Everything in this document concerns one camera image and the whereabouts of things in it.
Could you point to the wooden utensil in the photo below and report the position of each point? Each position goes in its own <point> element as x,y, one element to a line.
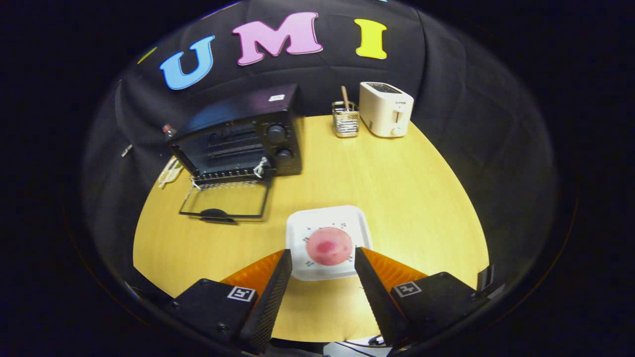
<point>344,96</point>

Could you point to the black toaster oven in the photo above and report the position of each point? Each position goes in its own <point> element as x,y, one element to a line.
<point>233,116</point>

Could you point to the metal mesh utensil holder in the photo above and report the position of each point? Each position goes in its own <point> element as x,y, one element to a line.
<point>346,124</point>

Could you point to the white clip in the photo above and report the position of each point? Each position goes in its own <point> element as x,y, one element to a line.
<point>127,150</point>

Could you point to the white square plate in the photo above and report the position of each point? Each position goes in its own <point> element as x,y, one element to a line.
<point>302,223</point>

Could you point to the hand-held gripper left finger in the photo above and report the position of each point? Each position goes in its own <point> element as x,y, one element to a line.
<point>270,302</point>

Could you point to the white plastic packet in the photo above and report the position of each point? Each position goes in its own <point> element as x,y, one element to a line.
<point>169,173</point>

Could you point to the round pink food slice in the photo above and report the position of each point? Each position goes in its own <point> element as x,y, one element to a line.
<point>330,246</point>

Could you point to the small bottle with red cap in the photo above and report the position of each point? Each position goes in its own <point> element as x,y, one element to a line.
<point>169,131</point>

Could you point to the white bread toaster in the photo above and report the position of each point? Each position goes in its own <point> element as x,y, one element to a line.
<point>384,111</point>

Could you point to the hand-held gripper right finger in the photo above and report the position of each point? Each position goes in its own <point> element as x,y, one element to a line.
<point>377,297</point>

